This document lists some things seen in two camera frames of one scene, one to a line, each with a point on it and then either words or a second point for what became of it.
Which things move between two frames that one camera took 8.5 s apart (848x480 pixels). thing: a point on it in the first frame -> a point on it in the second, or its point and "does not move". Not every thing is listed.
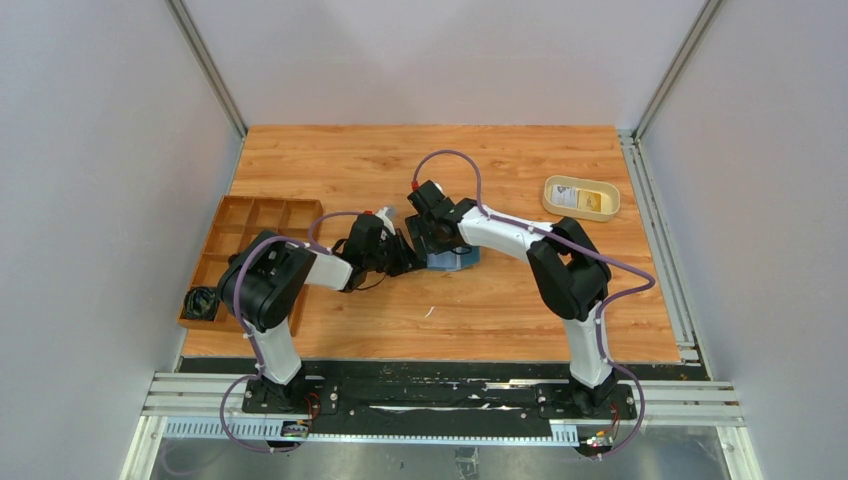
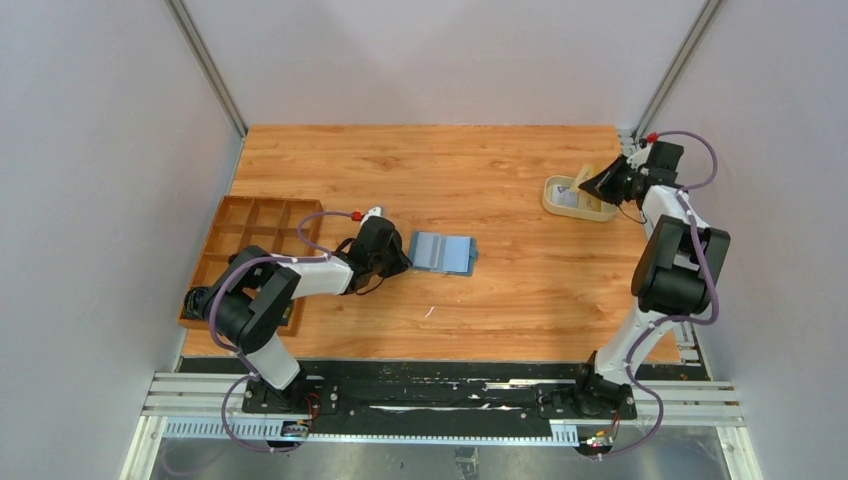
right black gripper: (427, 238) -> (611, 183)
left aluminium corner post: (197, 45) does not move
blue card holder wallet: (455, 259) does not move
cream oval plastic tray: (581, 198) does not move
